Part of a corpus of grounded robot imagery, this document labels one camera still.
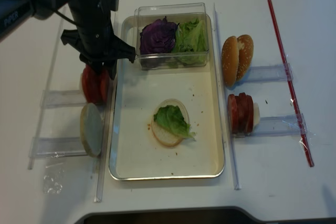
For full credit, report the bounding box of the white patty pusher block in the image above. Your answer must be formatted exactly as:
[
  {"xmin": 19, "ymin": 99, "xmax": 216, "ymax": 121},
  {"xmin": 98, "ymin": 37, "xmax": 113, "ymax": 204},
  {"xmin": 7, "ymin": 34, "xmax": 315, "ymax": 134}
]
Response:
[{"xmin": 253, "ymin": 102, "xmax": 260, "ymax": 131}]

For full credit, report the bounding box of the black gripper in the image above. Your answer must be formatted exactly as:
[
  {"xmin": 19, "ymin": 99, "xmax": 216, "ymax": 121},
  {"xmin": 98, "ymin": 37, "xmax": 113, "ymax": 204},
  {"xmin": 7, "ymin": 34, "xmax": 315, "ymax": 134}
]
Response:
[{"xmin": 61, "ymin": 0, "xmax": 136, "ymax": 80}]

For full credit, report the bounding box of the lettuce leaf on bun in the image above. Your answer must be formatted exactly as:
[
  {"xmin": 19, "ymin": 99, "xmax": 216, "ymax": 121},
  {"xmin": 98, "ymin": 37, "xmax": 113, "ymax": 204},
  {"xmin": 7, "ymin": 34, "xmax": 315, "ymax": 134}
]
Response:
[{"xmin": 153, "ymin": 105, "xmax": 195, "ymax": 140}]

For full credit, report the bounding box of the metal baking tray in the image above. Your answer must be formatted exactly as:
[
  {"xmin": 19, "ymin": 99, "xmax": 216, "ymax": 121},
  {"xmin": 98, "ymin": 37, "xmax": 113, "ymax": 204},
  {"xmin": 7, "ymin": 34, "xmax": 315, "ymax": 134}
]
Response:
[{"xmin": 108, "ymin": 13, "xmax": 226, "ymax": 182}]

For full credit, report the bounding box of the right sesame bun half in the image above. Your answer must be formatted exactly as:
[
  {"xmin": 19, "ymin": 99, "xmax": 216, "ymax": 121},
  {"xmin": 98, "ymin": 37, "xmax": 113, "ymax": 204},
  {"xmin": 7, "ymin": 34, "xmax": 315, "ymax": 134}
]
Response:
[{"xmin": 236, "ymin": 35, "xmax": 254, "ymax": 81}]

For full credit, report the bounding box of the clear patty track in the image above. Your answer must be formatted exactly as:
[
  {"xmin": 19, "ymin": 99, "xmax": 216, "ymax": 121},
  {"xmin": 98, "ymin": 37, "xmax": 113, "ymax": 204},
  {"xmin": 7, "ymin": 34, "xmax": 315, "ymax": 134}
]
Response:
[{"xmin": 233, "ymin": 114, "xmax": 308, "ymax": 138}]

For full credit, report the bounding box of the front meat patty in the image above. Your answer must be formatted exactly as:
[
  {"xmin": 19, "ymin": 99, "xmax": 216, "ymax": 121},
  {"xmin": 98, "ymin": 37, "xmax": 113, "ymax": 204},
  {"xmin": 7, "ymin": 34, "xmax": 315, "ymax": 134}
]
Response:
[{"xmin": 227, "ymin": 94, "xmax": 239, "ymax": 134}]

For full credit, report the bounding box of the clear far left rail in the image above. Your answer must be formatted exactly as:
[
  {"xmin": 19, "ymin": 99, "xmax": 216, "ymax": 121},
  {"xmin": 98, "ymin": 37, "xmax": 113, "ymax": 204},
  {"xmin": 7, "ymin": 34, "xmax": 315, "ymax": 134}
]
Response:
[{"xmin": 27, "ymin": 19, "xmax": 68, "ymax": 170}]

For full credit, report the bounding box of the bottom bun on tray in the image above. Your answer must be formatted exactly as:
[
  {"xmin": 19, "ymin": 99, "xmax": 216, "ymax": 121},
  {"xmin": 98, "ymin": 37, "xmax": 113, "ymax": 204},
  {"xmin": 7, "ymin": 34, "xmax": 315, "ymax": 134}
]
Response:
[{"xmin": 151, "ymin": 99, "xmax": 190, "ymax": 147}]

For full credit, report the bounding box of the clear rail right of tray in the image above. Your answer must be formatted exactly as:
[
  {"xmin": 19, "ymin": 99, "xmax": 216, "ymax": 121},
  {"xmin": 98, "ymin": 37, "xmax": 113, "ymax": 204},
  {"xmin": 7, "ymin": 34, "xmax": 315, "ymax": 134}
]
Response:
[{"xmin": 213, "ymin": 3, "xmax": 242, "ymax": 191}]

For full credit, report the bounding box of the meat patty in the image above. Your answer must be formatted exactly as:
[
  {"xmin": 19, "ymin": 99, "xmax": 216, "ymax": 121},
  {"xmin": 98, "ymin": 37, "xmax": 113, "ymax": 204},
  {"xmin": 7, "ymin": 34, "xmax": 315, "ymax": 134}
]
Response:
[
  {"xmin": 227, "ymin": 94, "xmax": 239, "ymax": 134},
  {"xmin": 245, "ymin": 95, "xmax": 254, "ymax": 133},
  {"xmin": 235, "ymin": 92, "xmax": 249, "ymax": 133}
]

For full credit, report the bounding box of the pale bread slice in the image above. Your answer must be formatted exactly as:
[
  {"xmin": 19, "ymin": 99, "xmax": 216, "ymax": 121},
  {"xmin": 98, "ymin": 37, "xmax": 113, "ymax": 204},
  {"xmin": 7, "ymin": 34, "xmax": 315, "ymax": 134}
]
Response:
[{"xmin": 80, "ymin": 103, "xmax": 103, "ymax": 157}]

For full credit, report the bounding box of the back meat patty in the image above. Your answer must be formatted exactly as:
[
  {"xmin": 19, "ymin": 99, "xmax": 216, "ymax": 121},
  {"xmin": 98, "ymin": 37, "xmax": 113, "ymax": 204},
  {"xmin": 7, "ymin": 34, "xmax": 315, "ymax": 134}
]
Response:
[{"xmin": 245, "ymin": 95, "xmax": 254, "ymax": 133}]

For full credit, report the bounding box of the purple cabbage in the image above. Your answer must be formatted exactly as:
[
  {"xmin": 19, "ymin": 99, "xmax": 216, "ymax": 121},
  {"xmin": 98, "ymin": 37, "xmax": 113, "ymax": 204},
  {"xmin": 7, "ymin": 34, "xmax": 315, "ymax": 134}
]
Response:
[{"xmin": 140, "ymin": 17, "xmax": 179, "ymax": 56}]

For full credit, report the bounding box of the clear bread track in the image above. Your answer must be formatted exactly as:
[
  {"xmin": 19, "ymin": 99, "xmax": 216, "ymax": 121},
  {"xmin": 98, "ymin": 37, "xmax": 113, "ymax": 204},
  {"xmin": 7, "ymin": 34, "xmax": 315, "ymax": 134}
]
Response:
[{"xmin": 29, "ymin": 137, "xmax": 87, "ymax": 158}]

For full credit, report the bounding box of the red plastic rail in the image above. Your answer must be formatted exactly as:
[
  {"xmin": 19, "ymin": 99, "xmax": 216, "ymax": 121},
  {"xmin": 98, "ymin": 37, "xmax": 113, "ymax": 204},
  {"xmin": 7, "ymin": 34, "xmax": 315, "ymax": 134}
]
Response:
[{"xmin": 267, "ymin": 0, "xmax": 314, "ymax": 168}]

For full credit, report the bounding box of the left sesame bun half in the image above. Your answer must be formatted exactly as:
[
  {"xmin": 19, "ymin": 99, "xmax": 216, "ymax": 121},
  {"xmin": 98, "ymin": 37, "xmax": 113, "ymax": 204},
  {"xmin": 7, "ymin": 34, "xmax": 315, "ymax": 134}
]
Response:
[{"xmin": 222, "ymin": 36, "xmax": 239, "ymax": 87}]

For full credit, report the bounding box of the clear rail left of tray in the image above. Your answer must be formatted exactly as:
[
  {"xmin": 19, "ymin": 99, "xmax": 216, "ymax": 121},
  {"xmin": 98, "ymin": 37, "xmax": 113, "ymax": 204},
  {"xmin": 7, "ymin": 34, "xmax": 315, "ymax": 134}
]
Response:
[{"xmin": 93, "ymin": 80, "xmax": 115, "ymax": 203}]

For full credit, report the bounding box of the green lettuce in container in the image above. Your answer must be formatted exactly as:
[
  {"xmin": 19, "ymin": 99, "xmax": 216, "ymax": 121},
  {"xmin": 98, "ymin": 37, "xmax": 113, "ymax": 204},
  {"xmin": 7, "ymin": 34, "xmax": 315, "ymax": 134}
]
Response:
[{"xmin": 167, "ymin": 18, "xmax": 207, "ymax": 68}]

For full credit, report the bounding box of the clear plastic container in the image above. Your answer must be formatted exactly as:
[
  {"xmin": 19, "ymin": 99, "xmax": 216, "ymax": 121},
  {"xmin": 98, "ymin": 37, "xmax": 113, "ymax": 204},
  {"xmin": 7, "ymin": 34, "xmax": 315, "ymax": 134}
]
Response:
[{"xmin": 133, "ymin": 3, "xmax": 210, "ymax": 70}]

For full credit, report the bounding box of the middle meat patty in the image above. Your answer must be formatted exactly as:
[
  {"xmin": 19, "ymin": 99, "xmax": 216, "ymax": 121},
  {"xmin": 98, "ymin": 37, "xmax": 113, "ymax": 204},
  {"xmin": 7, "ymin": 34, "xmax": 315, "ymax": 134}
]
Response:
[{"xmin": 235, "ymin": 92, "xmax": 249, "ymax": 133}]

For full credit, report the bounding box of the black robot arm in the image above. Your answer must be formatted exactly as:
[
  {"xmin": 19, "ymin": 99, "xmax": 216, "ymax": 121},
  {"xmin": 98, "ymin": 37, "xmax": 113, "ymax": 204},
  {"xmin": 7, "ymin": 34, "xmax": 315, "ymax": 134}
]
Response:
[{"xmin": 1, "ymin": 0, "xmax": 136, "ymax": 79}]

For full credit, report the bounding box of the clear tomato track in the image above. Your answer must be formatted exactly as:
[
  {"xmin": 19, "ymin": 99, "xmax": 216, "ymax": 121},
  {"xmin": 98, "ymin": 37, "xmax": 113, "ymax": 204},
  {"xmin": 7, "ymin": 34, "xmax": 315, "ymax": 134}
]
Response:
[{"xmin": 40, "ymin": 90, "xmax": 87, "ymax": 109}]

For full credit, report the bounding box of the clear bun track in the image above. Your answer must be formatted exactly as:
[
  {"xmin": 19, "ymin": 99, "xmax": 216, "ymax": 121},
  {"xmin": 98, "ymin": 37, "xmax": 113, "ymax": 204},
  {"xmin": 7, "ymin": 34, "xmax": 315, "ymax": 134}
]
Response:
[{"xmin": 239, "ymin": 63, "xmax": 293, "ymax": 83}]

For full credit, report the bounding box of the sesame bun half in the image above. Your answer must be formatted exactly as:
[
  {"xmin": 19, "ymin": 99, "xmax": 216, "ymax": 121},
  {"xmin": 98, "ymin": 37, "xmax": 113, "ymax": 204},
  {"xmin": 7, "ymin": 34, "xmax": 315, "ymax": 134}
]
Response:
[
  {"xmin": 222, "ymin": 36, "xmax": 239, "ymax": 87},
  {"xmin": 236, "ymin": 35, "xmax": 254, "ymax": 81}
]

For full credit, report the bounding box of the clear rail of tray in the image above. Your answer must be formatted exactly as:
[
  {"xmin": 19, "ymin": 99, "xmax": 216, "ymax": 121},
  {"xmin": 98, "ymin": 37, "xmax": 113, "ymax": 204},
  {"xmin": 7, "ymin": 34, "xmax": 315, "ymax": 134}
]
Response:
[
  {"xmin": 213, "ymin": 3, "xmax": 242, "ymax": 191},
  {"xmin": 93, "ymin": 80, "xmax": 115, "ymax": 203}
]

